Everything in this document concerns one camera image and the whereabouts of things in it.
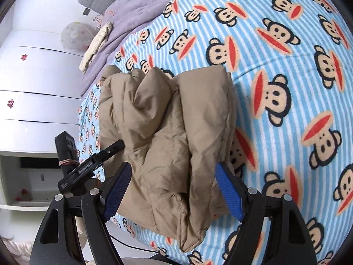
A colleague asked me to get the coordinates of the tan puffer jacket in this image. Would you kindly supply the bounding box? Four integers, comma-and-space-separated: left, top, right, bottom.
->
99, 65, 236, 252

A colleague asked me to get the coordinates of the white wardrobe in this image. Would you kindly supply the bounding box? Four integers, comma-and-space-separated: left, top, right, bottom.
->
1, 30, 82, 211

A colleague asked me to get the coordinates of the covered standing fan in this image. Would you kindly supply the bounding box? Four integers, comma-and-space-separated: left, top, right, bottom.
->
60, 22, 97, 50

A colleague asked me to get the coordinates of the cream folded garment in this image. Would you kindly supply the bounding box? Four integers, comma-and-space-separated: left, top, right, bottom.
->
79, 22, 113, 74

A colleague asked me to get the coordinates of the purple duvet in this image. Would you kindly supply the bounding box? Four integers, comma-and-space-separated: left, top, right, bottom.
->
79, 0, 171, 97

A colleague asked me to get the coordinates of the monkey print blue blanket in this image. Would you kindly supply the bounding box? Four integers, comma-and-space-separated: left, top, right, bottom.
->
78, 0, 352, 264

